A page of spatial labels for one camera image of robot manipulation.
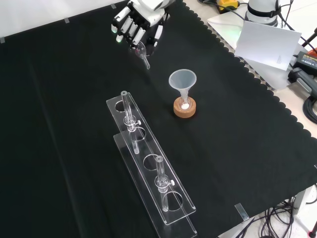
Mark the pale board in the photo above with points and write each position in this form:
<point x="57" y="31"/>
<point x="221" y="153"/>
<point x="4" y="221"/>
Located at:
<point x="224" y="27"/>

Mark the black cloth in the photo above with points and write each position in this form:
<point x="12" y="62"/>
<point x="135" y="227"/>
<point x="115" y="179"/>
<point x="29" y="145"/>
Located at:
<point x="74" y="124"/>

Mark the translucent plastic funnel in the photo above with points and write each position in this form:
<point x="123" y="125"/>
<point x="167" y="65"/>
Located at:
<point x="182" y="79"/>

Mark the black power adapter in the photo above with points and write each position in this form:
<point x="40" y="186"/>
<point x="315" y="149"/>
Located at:
<point x="307" y="59"/>

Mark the yellow stop button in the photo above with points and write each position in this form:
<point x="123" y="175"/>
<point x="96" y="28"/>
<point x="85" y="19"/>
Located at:
<point x="227" y="3"/>

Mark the grey tape strip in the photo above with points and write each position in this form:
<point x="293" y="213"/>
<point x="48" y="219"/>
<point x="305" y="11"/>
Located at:
<point x="242" y="211"/>
<point x="113" y="6"/>
<point x="67" y="20"/>
<point x="2" y="40"/>

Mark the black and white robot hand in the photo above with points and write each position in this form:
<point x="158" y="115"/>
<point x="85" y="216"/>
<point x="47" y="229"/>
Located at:
<point x="151" y="11"/>

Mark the white paper card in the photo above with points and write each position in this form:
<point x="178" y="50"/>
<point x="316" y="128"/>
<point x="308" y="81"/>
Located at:
<point x="267" y="44"/>

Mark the round-bottom glass flask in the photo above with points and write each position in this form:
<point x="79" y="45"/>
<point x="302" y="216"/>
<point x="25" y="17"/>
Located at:
<point x="184" y="106"/>

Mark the clear acrylic funnel stand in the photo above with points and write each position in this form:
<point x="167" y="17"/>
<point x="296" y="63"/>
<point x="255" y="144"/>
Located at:
<point x="151" y="158"/>

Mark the clear glass weighing funnel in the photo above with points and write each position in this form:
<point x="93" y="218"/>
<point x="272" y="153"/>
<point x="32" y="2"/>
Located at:
<point x="141" y="50"/>

